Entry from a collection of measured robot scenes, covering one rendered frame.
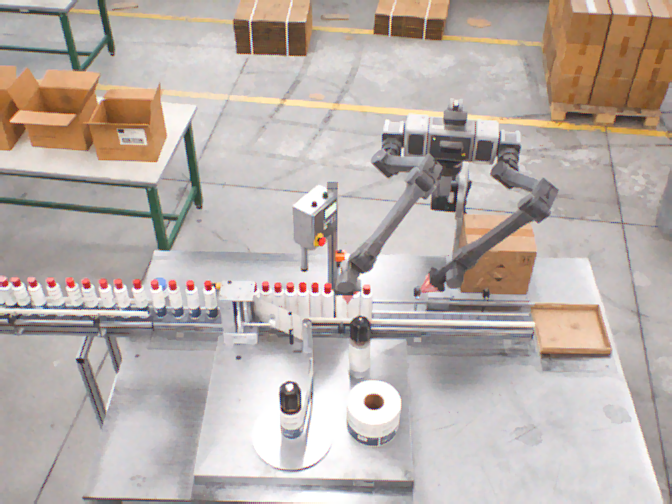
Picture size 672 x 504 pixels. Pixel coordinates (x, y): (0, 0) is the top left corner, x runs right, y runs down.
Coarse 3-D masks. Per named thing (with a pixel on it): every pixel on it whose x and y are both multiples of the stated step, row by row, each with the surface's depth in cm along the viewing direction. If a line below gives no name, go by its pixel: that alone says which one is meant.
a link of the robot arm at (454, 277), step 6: (456, 252) 311; (462, 252) 308; (456, 258) 309; (456, 264) 309; (462, 264) 312; (450, 270) 310; (456, 270) 307; (462, 270) 309; (450, 276) 307; (456, 276) 305; (462, 276) 307; (450, 282) 307; (456, 282) 306; (450, 288) 309; (456, 288) 308
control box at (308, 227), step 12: (312, 192) 306; (300, 204) 301; (324, 204) 302; (300, 216) 301; (312, 216) 297; (300, 228) 305; (312, 228) 302; (336, 228) 317; (300, 240) 310; (312, 240) 306
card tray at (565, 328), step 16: (544, 304) 346; (560, 304) 346; (576, 304) 345; (592, 304) 345; (544, 320) 343; (560, 320) 343; (576, 320) 343; (592, 320) 343; (544, 336) 336; (560, 336) 336; (576, 336) 336; (592, 336) 336; (608, 336) 331; (544, 352) 329; (560, 352) 329; (576, 352) 328; (592, 352) 328; (608, 352) 328
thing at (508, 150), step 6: (504, 144) 325; (510, 144) 325; (516, 144) 324; (504, 150) 326; (510, 150) 324; (516, 150) 326; (498, 156) 330; (504, 156) 324; (510, 156) 322; (516, 156) 324; (516, 162) 322
